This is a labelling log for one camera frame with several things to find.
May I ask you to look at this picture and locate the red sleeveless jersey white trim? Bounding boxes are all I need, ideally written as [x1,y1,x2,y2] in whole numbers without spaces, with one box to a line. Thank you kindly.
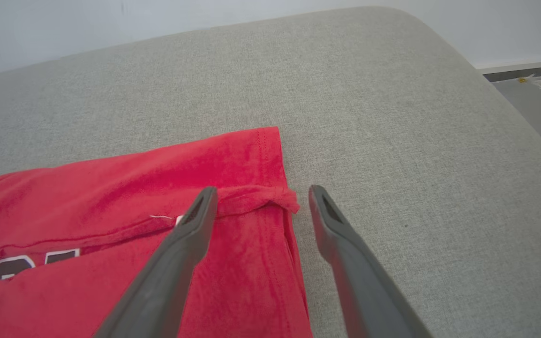
[0,126,313,338]

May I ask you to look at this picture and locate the white and dark baseboard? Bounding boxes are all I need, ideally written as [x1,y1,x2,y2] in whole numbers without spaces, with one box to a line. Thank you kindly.
[477,59,541,83]

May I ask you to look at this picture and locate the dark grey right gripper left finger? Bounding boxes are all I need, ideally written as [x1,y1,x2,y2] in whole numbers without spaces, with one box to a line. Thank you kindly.
[93,186,218,338]

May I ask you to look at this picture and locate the grey fabric sofa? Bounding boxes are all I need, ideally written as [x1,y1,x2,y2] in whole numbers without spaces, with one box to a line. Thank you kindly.
[0,6,541,338]

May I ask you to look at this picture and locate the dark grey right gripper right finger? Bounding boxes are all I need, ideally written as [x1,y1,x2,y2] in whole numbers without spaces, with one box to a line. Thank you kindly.
[309,184,433,338]

